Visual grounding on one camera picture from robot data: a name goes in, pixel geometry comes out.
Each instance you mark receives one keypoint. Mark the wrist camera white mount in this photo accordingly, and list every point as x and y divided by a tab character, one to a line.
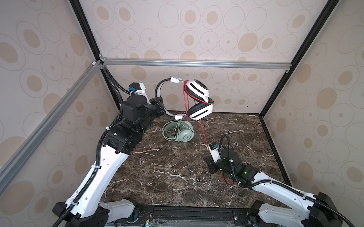
138	89
214	151

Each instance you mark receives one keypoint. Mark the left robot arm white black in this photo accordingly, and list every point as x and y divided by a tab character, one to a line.
135	116

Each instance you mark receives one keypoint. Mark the aluminium rail wall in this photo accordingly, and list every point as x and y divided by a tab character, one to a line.
196	64
10	170

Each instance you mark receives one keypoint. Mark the black frame post right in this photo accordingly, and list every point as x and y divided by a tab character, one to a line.
318	25

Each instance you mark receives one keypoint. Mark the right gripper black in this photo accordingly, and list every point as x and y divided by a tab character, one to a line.
210	164

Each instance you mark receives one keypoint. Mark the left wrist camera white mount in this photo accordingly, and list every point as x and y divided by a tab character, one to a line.
138	89

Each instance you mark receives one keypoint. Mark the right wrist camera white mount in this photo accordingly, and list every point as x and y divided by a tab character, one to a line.
214	151

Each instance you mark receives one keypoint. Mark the aluminium rail back wall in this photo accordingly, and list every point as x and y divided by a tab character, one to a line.
196	64

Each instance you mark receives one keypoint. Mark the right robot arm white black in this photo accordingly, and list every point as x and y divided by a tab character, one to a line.
301	209

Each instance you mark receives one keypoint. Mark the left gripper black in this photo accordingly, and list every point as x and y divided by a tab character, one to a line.
158	105

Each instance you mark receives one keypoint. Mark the black frame post left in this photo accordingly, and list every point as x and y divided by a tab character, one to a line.
89	36

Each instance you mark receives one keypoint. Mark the aluminium rail left wall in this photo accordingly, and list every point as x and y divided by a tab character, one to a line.
10	170

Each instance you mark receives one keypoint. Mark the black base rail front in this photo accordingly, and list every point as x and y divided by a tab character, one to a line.
193	216

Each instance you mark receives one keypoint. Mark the mint green headphones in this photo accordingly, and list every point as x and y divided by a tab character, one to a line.
178	131

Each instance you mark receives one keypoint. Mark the black frame post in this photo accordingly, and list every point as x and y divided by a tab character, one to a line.
89	36
318	25

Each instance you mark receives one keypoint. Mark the white black headphones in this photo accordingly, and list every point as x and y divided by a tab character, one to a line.
195	90

